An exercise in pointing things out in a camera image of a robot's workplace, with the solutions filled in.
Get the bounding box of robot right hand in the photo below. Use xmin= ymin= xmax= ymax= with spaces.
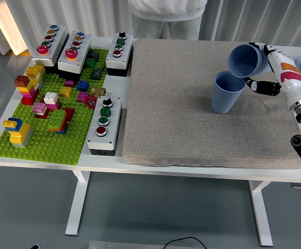
xmin=242 ymin=41 xmax=301 ymax=106

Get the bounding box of blue ribbed cup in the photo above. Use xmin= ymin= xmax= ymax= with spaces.
xmin=228 ymin=44 xmax=273 ymax=78
xmin=211 ymin=71 xmax=246 ymax=114

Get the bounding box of white table leg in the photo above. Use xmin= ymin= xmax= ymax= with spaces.
xmin=248 ymin=180 xmax=274 ymax=247
xmin=65 ymin=170 xmax=91 ymax=236

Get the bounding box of white pleated curtain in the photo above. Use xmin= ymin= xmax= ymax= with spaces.
xmin=0 ymin=0 xmax=301 ymax=57

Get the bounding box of green studded baseplate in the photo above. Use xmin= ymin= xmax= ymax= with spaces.
xmin=0 ymin=48 xmax=109 ymax=166

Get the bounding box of blue yellow grey brick stack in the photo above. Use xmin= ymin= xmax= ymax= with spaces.
xmin=2 ymin=117 xmax=34 ymax=149

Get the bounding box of grey-brown foam mat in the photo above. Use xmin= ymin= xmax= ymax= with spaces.
xmin=122 ymin=38 xmax=301 ymax=170

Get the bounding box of green-topped brick stack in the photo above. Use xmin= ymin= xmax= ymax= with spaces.
xmin=47 ymin=108 xmax=69 ymax=135

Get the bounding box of person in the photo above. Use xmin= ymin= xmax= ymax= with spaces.
xmin=127 ymin=0 xmax=208 ymax=40

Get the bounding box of pink white red brick stack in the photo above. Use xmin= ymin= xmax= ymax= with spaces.
xmin=32 ymin=102 xmax=50 ymax=119

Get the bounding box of four-button control box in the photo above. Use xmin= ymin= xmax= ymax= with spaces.
xmin=105 ymin=31 xmax=135 ymax=77
xmin=86 ymin=95 xmax=123 ymax=157

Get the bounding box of white and pink brick stack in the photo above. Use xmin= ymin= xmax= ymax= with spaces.
xmin=42 ymin=91 xmax=62 ymax=112

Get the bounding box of red valve handwheel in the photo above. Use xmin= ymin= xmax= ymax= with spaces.
xmin=85 ymin=95 xmax=98 ymax=109

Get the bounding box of brown-topped brick tower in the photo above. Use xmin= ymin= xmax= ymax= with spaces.
xmin=13 ymin=74 xmax=40 ymax=106

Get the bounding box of brass pipe fitting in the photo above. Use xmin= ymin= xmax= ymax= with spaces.
xmin=91 ymin=86 xmax=107 ymax=97

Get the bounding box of yellow and white brick tower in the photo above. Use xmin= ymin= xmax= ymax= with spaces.
xmin=25 ymin=64 xmax=47 ymax=90

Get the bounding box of dark green brick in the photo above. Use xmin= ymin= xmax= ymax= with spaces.
xmin=84 ymin=57 xmax=97 ymax=69

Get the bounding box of dark grey curved piece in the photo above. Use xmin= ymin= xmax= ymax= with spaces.
xmin=87 ymin=49 xmax=101 ymax=62

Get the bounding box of five-button control box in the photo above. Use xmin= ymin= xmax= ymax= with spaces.
xmin=31 ymin=24 xmax=69 ymax=74
xmin=58 ymin=31 xmax=92 ymax=80

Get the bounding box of black cable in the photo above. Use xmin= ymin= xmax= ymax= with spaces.
xmin=164 ymin=236 xmax=208 ymax=249

